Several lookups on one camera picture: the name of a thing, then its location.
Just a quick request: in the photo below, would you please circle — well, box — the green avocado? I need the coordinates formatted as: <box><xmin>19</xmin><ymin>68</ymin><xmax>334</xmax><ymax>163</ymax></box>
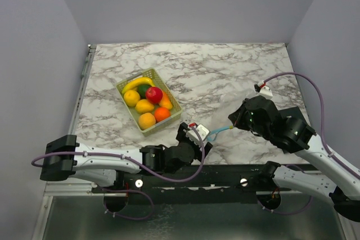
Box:
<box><xmin>137</xmin><ymin>84</ymin><xmax>151</xmax><ymax>99</ymax></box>

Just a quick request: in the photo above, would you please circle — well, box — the red apple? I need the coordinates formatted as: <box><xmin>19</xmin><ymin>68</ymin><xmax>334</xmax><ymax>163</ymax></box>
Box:
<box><xmin>145</xmin><ymin>87</ymin><xmax>163</xmax><ymax>104</ymax></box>

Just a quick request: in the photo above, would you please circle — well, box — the clear zip top bag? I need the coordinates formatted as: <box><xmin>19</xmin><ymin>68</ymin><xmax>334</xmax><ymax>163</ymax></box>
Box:
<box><xmin>183</xmin><ymin>101</ymin><xmax>241</xmax><ymax>144</ymax></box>

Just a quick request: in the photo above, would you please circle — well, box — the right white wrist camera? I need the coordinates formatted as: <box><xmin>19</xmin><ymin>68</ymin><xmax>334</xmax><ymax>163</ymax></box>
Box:
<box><xmin>254</xmin><ymin>81</ymin><xmax>273</xmax><ymax>99</ymax></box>

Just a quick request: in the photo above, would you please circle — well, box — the yellow lemon lower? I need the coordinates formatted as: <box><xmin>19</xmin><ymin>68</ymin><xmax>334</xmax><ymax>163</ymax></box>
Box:
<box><xmin>135</xmin><ymin>99</ymin><xmax>155</xmax><ymax>114</ymax></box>

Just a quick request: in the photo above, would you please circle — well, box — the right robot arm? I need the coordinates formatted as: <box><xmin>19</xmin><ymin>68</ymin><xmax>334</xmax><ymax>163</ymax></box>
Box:
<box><xmin>228</xmin><ymin>96</ymin><xmax>359</xmax><ymax>222</ymax></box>

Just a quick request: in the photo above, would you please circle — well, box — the yellow lemon upper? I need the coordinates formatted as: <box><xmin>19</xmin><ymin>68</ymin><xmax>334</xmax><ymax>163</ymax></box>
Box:
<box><xmin>123</xmin><ymin>90</ymin><xmax>141</xmax><ymax>107</ymax></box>

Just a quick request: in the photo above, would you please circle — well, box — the yellow lemon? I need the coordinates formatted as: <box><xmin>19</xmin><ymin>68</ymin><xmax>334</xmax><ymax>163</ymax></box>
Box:
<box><xmin>135</xmin><ymin>99</ymin><xmax>155</xmax><ymax>114</ymax></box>
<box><xmin>123</xmin><ymin>90</ymin><xmax>141</xmax><ymax>107</ymax></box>

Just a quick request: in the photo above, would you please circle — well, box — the left aluminium side rail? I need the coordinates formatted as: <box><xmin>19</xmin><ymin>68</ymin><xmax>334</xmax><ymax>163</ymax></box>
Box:
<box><xmin>67</xmin><ymin>44</ymin><xmax>97</xmax><ymax>135</ymax></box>

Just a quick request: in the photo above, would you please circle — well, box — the yellow banana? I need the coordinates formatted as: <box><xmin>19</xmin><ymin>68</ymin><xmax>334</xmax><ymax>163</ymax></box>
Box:
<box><xmin>121</xmin><ymin>77</ymin><xmax>155</xmax><ymax>94</ymax></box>

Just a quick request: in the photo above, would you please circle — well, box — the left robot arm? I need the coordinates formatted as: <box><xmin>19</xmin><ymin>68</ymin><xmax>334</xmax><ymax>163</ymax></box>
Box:
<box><xmin>31</xmin><ymin>123</ymin><xmax>212</xmax><ymax>192</ymax></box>

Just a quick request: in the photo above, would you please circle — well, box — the orange tangerine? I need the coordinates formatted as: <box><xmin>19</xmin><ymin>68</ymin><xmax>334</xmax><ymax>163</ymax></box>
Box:
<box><xmin>154</xmin><ymin>107</ymin><xmax>171</xmax><ymax>123</ymax></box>

